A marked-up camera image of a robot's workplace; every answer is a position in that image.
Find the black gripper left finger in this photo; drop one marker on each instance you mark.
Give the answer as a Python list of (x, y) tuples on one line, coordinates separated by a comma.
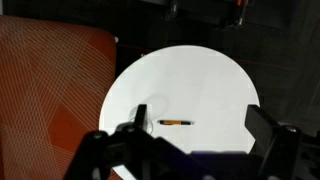
[(140, 116)]

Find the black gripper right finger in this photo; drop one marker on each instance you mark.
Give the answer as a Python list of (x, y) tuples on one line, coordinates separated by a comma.
[(261, 128)]

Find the orange and black pen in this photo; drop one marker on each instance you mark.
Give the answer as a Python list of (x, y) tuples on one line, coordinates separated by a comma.
[(173, 122)]

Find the clear drinking glass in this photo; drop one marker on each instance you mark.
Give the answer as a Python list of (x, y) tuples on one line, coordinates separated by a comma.
[(156, 108)]

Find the orange patterned corner sofa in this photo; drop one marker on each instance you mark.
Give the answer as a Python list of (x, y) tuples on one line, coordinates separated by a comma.
[(50, 83)]

